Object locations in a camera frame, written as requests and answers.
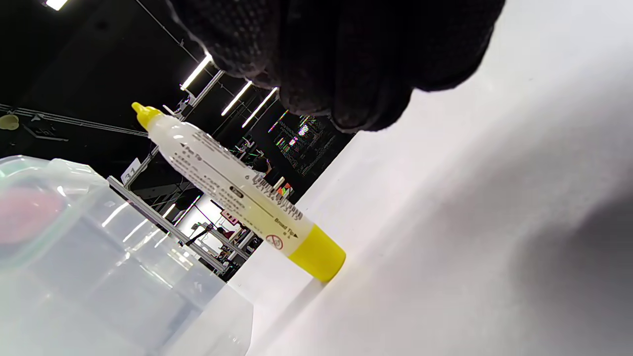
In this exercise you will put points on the person's right hand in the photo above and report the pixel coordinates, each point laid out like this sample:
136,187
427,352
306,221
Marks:
346,49

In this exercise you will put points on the yellow liquid glue tube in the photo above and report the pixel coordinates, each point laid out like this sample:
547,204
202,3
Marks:
237,193

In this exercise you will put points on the clear plastic container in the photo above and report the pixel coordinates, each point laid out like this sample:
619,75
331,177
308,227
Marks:
99,287

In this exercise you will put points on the pink card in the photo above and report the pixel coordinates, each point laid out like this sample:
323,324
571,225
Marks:
24,217

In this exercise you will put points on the black mesh office chair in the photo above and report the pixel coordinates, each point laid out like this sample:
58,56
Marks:
316,153

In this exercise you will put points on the orange tray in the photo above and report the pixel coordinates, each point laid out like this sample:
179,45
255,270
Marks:
284,190

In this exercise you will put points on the white sign plate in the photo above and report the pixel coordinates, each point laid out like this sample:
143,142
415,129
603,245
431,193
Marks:
131,171

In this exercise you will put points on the aluminium frame post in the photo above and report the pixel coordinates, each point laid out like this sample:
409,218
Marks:
168,225

